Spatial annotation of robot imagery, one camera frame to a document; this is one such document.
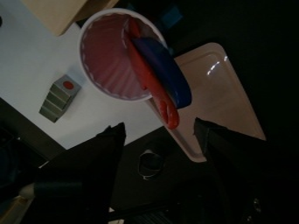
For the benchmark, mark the blue tape patch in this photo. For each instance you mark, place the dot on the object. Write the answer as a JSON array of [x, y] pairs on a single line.
[[171, 16]]

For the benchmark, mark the green toy sushi roll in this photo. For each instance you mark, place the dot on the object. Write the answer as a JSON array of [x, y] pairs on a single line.
[[58, 99]]

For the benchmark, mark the blue toy knife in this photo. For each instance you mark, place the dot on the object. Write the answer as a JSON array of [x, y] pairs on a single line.
[[167, 70]]

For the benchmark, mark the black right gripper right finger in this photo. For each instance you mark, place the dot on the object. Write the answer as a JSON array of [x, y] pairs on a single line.
[[253, 180]]

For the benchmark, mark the pink plastic plate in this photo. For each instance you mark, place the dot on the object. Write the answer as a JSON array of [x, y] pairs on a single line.
[[222, 96]]

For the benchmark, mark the red toy knife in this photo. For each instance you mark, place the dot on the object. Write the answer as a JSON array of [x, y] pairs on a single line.
[[155, 87]]

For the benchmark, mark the wooden box with red side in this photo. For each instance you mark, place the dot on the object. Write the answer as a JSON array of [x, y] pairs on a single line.
[[58, 11]]

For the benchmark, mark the red plastic cup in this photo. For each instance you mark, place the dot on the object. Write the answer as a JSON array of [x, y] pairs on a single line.
[[105, 58]]

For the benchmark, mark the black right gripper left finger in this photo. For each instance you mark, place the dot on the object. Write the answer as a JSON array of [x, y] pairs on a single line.
[[74, 180]]

